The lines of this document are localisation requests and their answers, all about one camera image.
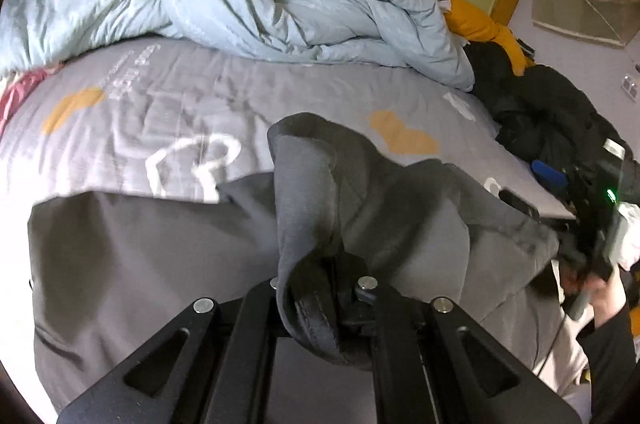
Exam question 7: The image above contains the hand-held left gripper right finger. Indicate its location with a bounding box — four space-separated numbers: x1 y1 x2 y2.
345 274 583 424

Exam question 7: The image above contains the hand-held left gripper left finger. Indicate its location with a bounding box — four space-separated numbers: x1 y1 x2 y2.
56 277 283 424

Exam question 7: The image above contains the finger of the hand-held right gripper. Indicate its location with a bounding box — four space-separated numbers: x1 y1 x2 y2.
499 188 543 220
531 160 570 192

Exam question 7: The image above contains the person's right forearm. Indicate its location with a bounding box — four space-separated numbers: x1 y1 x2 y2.
575 308 640 424

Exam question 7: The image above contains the black clothes pile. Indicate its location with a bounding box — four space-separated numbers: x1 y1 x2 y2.
465 40 640 205

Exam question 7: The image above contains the person's right hand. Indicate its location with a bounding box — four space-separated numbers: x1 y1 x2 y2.
575 271 630 332

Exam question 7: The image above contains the white pink cloth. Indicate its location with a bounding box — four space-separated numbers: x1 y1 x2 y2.
614 203 640 272

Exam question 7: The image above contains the orange yellow cloth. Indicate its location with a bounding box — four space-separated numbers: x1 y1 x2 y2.
444 0 535 74

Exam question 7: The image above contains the printed bed sheet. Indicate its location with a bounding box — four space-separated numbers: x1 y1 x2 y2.
0 37 576 221

